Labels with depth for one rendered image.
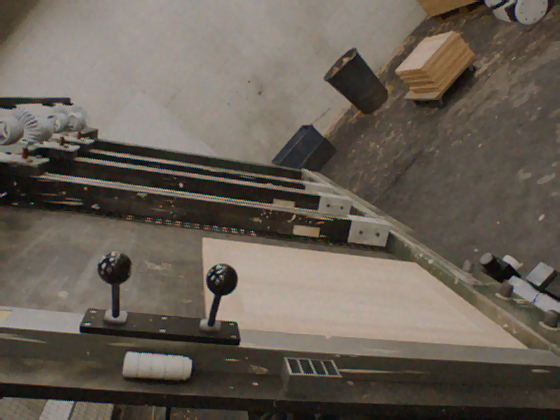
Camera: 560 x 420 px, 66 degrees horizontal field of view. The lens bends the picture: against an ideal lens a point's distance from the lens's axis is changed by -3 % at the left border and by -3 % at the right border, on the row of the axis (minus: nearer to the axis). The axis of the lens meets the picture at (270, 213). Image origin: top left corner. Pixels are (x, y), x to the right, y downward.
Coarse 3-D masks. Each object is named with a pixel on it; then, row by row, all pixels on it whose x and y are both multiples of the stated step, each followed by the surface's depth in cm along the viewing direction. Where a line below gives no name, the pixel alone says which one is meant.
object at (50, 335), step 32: (32, 320) 54; (64, 320) 55; (0, 352) 52; (32, 352) 53; (64, 352) 53; (96, 352) 54; (160, 352) 55; (192, 352) 56; (224, 352) 57; (256, 352) 58; (288, 352) 58; (320, 352) 59; (352, 352) 61; (384, 352) 62; (416, 352) 64; (448, 352) 65; (480, 352) 67; (512, 352) 69; (544, 352) 71; (480, 384) 65; (512, 384) 66; (544, 384) 67
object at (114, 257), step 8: (104, 256) 48; (112, 256) 48; (120, 256) 48; (104, 264) 47; (112, 264) 47; (120, 264) 48; (128, 264) 49; (104, 272) 47; (112, 272) 47; (120, 272) 48; (128, 272) 48; (104, 280) 48; (112, 280) 48; (120, 280) 48; (112, 288) 51; (112, 296) 52; (112, 304) 53; (112, 312) 54; (120, 312) 56; (104, 320) 55; (112, 320) 55; (120, 320) 55
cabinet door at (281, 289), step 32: (224, 256) 96; (256, 256) 101; (288, 256) 105; (320, 256) 109; (352, 256) 113; (256, 288) 83; (288, 288) 86; (320, 288) 89; (352, 288) 92; (384, 288) 95; (416, 288) 99; (256, 320) 70; (288, 320) 72; (320, 320) 74; (352, 320) 77; (384, 320) 79; (416, 320) 81; (448, 320) 84; (480, 320) 86
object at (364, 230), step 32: (32, 128) 113; (0, 160) 110; (32, 160) 113; (32, 192) 115; (64, 192) 117; (96, 192) 118; (128, 192) 119; (160, 192) 121; (224, 224) 126; (256, 224) 127; (288, 224) 129; (320, 224) 130; (352, 224) 132; (384, 224) 134
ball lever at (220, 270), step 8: (216, 264) 52; (224, 264) 51; (208, 272) 51; (216, 272) 50; (224, 272) 50; (232, 272) 51; (208, 280) 50; (216, 280) 50; (224, 280) 50; (232, 280) 50; (208, 288) 51; (216, 288) 50; (224, 288) 50; (232, 288) 50; (216, 296) 53; (216, 304) 54; (216, 312) 55; (200, 320) 58; (208, 320) 57; (216, 320) 58; (200, 328) 57; (208, 328) 57; (216, 328) 58
